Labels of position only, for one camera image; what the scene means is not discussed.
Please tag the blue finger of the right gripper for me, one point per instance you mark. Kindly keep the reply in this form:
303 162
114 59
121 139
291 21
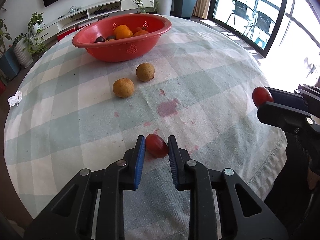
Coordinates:
282 118
286 99

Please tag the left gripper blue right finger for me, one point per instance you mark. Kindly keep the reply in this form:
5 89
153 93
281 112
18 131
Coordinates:
177 158

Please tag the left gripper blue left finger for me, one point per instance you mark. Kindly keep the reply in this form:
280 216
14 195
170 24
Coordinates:
139 153

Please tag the red grape tomato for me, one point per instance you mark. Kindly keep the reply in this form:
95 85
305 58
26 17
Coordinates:
156 146
260 95

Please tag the orange tangerine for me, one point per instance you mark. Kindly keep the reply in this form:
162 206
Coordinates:
124 34
119 28

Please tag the brown longan fruit left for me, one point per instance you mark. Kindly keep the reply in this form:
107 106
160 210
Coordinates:
123 88

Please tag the brown longan fruit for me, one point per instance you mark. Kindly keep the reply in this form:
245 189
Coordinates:
145 72
123 88

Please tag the brown longan fruit right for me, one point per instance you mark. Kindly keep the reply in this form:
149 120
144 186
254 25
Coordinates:
145 72

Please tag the checkered green white tablecloth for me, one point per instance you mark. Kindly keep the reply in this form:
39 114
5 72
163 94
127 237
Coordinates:
70 119

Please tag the balcony chair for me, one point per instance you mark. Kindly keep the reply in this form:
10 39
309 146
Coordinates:
243 11
262 22

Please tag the red plastic colander bowl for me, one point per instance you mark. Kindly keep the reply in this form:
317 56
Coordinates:
113 50

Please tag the orange tangerine bowl front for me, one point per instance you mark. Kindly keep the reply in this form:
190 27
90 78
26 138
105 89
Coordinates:
140 32

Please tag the dark plum in bowl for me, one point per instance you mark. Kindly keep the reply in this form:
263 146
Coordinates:
100 39

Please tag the orange tangerine in bowl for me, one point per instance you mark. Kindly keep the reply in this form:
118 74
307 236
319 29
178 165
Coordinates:
119 28

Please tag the crumpled white tissue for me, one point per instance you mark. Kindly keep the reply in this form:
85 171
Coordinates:
15 99

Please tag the red storage box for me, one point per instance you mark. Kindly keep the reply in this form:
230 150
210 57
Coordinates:
61 35

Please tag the white tv console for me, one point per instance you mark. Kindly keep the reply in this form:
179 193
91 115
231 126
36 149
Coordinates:
86 15

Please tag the pothos plant on console left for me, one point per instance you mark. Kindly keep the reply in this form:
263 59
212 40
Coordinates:
33 40

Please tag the tall plant blue pot left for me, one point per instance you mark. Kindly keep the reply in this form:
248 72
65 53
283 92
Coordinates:
9 64

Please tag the plant in white ribbed pot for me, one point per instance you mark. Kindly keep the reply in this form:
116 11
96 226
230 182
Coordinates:
21 51

